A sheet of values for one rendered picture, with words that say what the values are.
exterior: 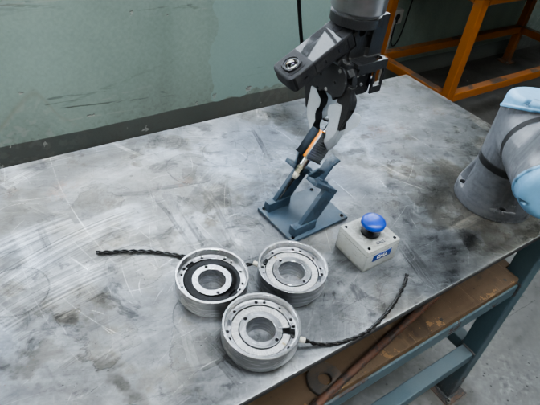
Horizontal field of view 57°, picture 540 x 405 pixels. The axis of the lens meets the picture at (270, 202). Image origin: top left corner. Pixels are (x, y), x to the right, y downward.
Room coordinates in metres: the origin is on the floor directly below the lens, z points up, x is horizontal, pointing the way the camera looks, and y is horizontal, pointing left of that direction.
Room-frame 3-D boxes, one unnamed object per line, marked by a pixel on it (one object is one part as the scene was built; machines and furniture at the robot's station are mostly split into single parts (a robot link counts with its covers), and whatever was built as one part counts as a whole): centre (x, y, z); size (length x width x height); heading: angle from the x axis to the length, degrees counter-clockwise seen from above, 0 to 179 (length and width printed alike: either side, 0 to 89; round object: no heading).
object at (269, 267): (0.51, -0.05, 0.82); 0.08 x 0.08 x 0.02
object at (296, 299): (0.51, -0.05, 0.82); 0.10 x 0.10 x 0.04
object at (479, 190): (0.81, -0.44, 0.85); 0.15 x 0.15 x 0.10
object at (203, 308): (0.47, 0.07, 0.82); 0.10 x 0.10 x 0.04
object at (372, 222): (0.60, -0.17, 0.85); 0.04 x 0.04 x 0.05
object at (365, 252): (0.61, -0.17, 0.82); 0.08 x 0.07 x 0.05; 129
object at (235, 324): (0.40, -0.01, 0.82); 0.08 x 0.08 x 0.02
